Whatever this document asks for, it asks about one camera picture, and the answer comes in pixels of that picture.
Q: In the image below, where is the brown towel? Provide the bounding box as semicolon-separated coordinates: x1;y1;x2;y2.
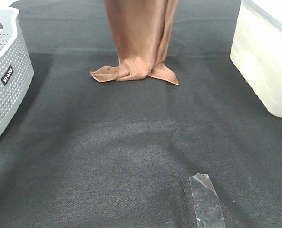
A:
91;0;179;85

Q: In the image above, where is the black table cloth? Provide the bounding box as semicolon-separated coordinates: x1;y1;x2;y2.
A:
0;0;282;228

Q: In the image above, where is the clear adhesive tape strip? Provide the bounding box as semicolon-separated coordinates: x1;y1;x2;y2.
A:
189;173;226;228

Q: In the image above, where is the grey perforated laundry basket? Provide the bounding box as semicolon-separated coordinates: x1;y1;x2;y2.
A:
0;7;34;136

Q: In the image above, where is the white woven storage basket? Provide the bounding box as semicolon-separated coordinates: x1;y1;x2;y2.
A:
230;0;282;118

